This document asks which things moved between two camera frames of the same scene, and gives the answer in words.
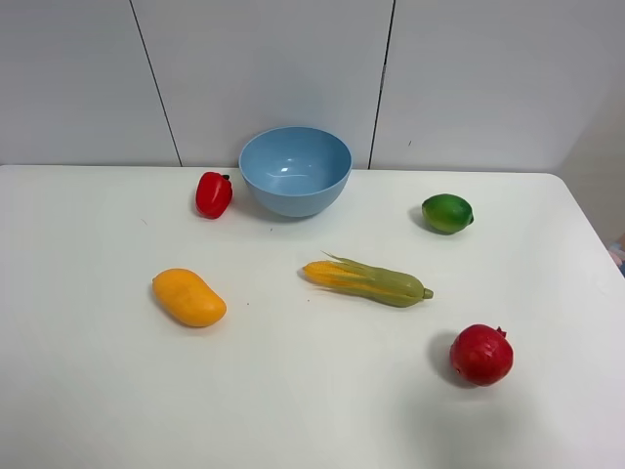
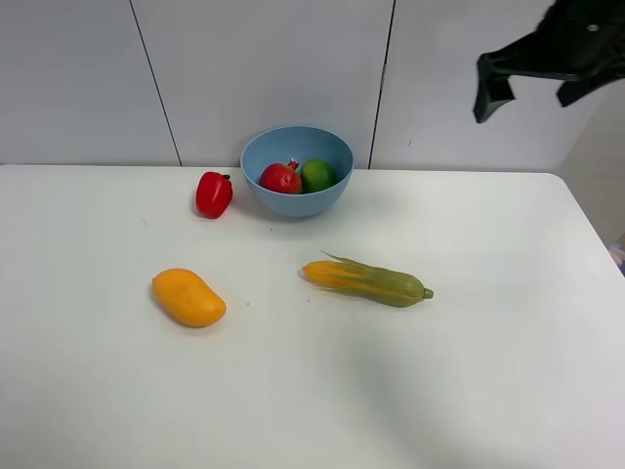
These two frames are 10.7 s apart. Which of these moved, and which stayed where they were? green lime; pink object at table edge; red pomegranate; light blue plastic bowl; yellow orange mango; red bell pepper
Moved: green lime; red pomegranate
Stayed: pink object at table edge; light blue plastic bowl; red bell pepper; yellow orange mango
